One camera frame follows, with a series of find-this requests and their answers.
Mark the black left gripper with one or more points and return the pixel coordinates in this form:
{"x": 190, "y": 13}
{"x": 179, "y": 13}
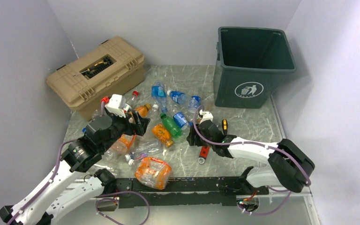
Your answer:
{"x": 140, "y": 123}

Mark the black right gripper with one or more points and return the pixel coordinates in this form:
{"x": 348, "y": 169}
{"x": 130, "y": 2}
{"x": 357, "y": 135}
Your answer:
{"x": 192, "y": 140}

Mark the blue label pepsi bottle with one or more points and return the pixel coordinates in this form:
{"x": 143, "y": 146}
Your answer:
{"x": 181, "y": 120}

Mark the crushed clear blue label bottle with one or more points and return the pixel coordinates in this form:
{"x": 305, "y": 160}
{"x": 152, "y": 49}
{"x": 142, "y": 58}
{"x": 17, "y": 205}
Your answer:
{"x": 144, "y": 150}

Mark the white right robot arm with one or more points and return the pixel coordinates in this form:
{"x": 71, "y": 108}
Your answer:
{"x": 286, "y": 164}

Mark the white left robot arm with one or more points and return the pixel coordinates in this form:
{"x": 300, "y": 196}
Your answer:
{"x": 79, "y": 156}

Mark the dark green trash bin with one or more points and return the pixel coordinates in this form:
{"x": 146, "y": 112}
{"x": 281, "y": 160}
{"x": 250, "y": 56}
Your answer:
{"x": 251, "y": 64}

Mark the orange juice bottle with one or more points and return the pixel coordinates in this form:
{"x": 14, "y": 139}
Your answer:
{"x": 143, "y": 110}

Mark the small orange bottle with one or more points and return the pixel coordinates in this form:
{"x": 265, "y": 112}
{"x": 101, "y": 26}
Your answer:
{"x": 162, "y": 134}

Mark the green plastic bottle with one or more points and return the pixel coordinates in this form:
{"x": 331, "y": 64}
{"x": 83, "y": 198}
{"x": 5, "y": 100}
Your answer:
{"x": 170, "y": 125}

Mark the large orange label bottle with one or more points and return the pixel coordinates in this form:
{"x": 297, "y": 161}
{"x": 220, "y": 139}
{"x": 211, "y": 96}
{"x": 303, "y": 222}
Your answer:
{"x": 121, "y": 147}

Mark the red cap clear bottle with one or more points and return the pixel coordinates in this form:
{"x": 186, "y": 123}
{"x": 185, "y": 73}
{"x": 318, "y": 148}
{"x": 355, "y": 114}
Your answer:
{"x": 133, "y": 98}

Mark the yellow black screwdriver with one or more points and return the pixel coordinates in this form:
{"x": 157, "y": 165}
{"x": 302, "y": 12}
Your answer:
{"x": 225, "y": 127}

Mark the blue tinted water bottle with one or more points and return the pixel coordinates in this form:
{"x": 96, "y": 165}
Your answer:
{"x": 159, "y": 95}

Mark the small blue label bottle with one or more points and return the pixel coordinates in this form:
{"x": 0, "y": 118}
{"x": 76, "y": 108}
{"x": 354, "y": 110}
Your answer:
{"x": 194, "y": 103}

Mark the blue label water bottle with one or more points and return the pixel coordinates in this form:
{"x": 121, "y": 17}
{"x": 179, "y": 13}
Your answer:
{"x": 177, "y": 96}

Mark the crushed orange label jug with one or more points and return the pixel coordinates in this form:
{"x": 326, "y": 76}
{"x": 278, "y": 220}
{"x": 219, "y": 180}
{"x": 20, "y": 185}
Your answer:
{"x": 152, "y": 172}

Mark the tan plastic toolbox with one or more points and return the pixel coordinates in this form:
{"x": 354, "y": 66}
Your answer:
{"x": 114, "y": 67}

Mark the red handled adjustable wrench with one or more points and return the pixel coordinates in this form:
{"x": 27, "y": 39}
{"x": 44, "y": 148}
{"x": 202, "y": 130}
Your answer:
{"x": 203, "y": 154}

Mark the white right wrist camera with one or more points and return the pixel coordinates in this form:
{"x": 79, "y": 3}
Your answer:
{"x": 205, "y": 116}

